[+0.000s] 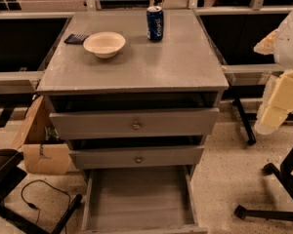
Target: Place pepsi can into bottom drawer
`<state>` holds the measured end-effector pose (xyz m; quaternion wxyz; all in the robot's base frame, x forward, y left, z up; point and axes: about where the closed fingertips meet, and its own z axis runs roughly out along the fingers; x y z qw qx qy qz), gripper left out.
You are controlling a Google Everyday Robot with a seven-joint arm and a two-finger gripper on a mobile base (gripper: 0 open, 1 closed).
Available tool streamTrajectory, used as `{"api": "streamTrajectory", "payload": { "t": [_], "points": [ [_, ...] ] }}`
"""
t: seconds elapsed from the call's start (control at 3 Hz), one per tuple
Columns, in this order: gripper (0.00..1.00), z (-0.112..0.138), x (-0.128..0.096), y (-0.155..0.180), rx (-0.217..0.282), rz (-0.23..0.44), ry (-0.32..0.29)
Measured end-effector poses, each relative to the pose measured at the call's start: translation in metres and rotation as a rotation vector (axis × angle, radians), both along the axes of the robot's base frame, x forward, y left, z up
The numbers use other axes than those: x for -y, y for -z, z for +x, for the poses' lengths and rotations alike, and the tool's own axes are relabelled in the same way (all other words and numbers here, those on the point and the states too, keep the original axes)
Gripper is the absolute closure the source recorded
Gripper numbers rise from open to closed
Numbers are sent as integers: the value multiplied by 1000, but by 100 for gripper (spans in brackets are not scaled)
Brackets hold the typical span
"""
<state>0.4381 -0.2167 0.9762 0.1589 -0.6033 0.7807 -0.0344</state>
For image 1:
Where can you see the cardboard box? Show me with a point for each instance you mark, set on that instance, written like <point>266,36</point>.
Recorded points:
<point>41,154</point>

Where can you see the black table leg right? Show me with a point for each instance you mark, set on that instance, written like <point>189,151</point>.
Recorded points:
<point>251,138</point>

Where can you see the top grey drawer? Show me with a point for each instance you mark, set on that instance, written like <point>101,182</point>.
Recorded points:
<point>135,123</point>

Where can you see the blue pepsi can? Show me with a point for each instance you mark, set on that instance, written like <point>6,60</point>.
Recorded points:
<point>155,23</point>

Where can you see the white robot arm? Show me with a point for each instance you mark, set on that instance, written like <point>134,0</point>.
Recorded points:
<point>283,44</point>

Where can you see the white bowl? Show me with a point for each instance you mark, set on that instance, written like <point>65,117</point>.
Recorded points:
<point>104,45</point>

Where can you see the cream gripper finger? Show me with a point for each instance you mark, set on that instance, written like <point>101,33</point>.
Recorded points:
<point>266,45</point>
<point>277,103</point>

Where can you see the black chair left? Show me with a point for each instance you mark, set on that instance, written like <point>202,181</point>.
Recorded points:
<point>10,176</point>

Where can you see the dark calculator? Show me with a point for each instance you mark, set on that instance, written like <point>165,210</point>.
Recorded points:
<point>76,39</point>

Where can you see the middle grey drawer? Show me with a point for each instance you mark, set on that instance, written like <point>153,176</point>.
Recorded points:
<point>136,157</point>

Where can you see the grey drawer cabinet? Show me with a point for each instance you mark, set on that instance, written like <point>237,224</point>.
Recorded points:
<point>179,72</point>

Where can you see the bottom grey open drawer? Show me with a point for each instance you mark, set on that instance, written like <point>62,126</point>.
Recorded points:
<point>154,200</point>

